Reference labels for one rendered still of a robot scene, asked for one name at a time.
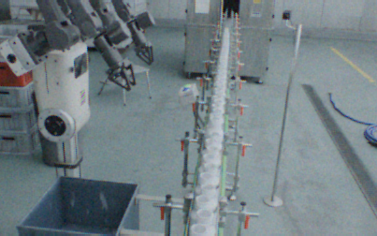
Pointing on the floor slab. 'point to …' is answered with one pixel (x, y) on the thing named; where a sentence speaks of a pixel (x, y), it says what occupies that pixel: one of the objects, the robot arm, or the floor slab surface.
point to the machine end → (254, 60)
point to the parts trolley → (11, 22)
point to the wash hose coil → (372, 130)
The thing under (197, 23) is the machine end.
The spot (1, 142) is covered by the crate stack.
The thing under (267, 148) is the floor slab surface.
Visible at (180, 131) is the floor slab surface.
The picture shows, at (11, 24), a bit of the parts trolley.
